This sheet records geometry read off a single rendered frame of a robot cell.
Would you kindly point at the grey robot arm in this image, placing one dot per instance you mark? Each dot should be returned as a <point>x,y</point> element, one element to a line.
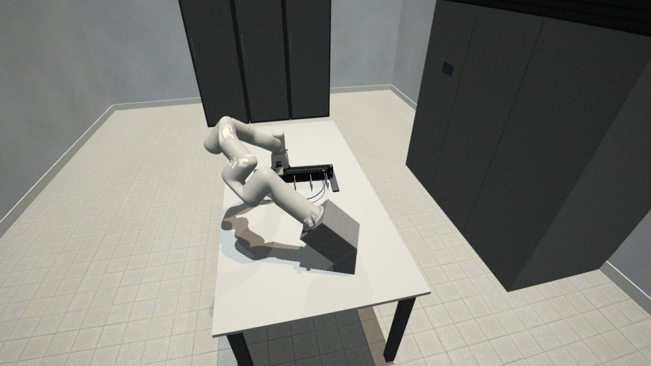
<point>264,180</point>

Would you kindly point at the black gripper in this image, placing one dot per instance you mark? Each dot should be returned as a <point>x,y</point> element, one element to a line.
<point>284,161</point>

